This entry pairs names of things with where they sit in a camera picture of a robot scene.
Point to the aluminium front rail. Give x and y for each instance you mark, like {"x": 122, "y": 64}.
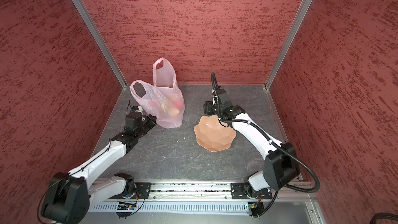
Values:
{"x": 196, "y": 191}

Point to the left small circuit board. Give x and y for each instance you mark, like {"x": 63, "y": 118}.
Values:
{"x": 126, "y": 206}

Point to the right small circuit board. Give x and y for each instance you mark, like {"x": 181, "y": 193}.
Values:
{"x": 255, "y": 209}

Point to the beige fake fruit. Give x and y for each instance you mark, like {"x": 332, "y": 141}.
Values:
{"x": 173, "y": 111}

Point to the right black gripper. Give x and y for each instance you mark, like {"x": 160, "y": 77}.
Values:
{"x": 208, "y": 107}

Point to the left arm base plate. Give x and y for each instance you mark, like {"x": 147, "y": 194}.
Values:
{"x": 141, "y": 190}

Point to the right aluminium corner post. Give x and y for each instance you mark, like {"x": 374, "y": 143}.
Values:
{"x": 297, "y": 21}

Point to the white slotted cable duct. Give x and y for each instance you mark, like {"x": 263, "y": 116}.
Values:
{"x": 221, "y": 208}

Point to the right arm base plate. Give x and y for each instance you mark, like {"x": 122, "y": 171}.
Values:
{"x": 239, "y": 190}

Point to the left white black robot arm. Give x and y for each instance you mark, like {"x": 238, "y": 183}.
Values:
{"x": 71, "y": 195}

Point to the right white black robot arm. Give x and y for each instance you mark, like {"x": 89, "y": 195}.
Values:
{"x": 279, "y": 168}

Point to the left aluminium corner post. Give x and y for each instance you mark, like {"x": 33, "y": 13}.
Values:
{"x": 84, "y": 13}

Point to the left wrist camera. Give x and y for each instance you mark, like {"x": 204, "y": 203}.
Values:
{"x": 136, "y": 109}

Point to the aluminium corner post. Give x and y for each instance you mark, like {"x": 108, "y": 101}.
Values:
{"x": 297, "y": 21}
{"x": 84, "y": 13}

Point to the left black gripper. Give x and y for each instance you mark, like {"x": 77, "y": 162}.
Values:
{"x": 152, "y": 122}

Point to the small circuit board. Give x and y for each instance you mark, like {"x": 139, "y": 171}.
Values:
{"x": 126, "y": 206}
{"x": 255, "y": 209}

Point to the pink plastic bag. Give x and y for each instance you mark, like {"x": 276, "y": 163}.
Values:
{"x": 163, "y": 93}

